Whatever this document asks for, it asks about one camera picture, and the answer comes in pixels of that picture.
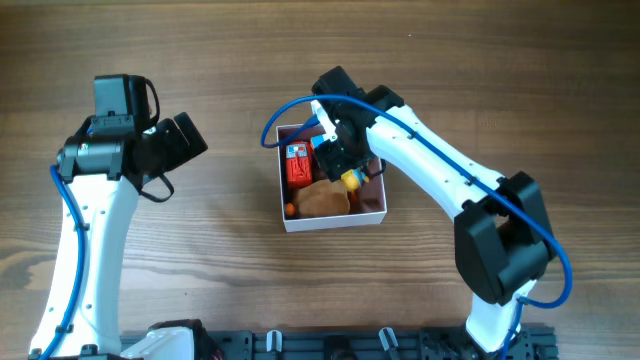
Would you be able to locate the orange blue duck toy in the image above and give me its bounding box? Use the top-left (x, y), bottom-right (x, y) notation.
top-left (341, 169), bottom-right (370, 203)

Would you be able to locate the brown plush toy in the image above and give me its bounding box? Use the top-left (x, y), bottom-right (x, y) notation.
top-left (284, 179), bottom-right (351, 218)

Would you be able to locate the white cardboard box pink inside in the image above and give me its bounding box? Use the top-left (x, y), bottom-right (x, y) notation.
top-left (277, 149), bottom-right (387, 233)

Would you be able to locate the colourful puzzle cube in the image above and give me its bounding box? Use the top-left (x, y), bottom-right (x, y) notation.
top-left (310, 135), bottom-right (326, 150)

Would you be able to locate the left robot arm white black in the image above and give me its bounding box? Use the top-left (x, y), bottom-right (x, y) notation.
top-left (28, 74), bottom-right (208, 359)

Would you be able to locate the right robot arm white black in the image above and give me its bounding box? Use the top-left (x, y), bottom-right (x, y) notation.
top-left (311, 67), bottom-right (556, 356)

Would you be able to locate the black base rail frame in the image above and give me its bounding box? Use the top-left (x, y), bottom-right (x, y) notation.
top-left (119, 327), bottom-right (559, 360)

